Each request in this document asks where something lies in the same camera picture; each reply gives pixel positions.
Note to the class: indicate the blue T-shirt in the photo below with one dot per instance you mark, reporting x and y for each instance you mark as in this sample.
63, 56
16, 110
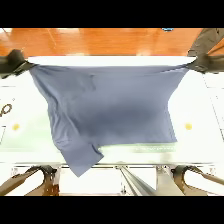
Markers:
110, 106

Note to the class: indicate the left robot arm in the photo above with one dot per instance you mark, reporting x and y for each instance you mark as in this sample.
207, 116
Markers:
13, 63

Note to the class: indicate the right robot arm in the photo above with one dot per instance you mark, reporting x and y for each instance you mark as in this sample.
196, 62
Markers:
206, 41

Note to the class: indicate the silver frame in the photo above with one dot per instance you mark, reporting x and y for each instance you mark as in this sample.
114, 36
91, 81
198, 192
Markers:
140, 186

